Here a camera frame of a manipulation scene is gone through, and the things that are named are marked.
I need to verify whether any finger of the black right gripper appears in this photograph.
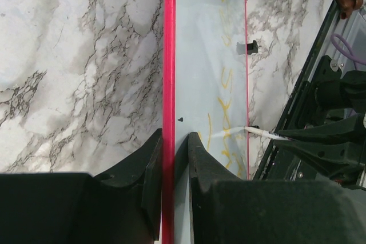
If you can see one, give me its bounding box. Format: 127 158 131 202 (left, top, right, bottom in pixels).
274 141 365 190
279 114 365 143

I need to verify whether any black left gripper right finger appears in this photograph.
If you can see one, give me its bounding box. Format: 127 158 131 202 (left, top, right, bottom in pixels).
188 132 365 243

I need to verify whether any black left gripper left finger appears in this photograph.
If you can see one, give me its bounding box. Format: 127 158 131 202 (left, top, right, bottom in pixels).
1 129 162 243

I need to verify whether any white marker pen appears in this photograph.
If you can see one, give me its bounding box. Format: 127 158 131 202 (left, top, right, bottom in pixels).
244 126 290 141

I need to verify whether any pink framed whiteboard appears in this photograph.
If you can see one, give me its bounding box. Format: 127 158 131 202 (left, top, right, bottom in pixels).
162 0 249 243

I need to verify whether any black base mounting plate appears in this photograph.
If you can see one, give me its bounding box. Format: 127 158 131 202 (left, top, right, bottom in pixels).
253 0 366 182

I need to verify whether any brass pipe fitting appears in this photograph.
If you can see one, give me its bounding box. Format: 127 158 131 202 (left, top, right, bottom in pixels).
335 0 365 19

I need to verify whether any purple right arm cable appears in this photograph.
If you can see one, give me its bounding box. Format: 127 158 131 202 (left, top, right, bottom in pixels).
331 34 366 65

